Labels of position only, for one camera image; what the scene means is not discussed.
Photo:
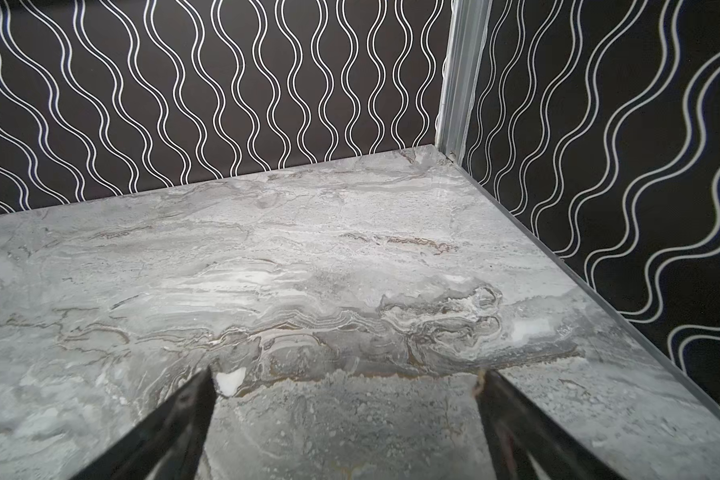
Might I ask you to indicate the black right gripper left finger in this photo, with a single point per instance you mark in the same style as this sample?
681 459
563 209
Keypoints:
168 443

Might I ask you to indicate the aluminium corner frame post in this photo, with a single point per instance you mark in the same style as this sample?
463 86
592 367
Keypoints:
469 25

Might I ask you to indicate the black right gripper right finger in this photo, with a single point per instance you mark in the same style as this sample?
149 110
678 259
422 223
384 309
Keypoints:
523 441

